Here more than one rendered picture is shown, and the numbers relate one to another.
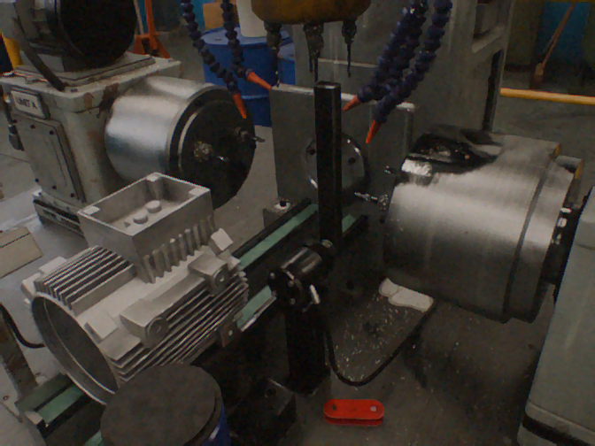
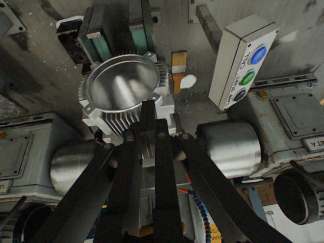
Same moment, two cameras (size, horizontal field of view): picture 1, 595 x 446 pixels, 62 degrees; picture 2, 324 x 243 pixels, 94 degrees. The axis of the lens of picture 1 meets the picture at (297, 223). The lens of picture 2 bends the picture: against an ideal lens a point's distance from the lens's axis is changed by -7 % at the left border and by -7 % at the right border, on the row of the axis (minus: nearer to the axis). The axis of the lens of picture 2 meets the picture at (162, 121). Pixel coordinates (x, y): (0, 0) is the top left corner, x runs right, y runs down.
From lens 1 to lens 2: 57 cm
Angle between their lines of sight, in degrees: 34
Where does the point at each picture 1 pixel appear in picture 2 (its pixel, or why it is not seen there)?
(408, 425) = (74, 100)
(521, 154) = not seen: hidden behind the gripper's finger
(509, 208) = (61, 183)
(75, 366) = (142, 60)
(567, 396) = (40, 135)
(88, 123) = (269, 146)
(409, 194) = not seen: hidden behind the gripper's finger
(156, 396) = not seen: outside the picture
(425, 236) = (80, 166)
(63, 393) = (145, 42)
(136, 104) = (240, 165)
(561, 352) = (41, 148)
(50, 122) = (297, 138)
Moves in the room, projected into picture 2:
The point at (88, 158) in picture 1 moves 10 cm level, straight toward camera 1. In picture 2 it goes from (266, 127) to (248, 124)
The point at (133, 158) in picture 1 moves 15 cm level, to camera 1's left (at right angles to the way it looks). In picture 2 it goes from (232, 140) to (275, 123)
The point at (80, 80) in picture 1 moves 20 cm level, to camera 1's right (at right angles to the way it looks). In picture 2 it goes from (285, 166) to (233, 180)
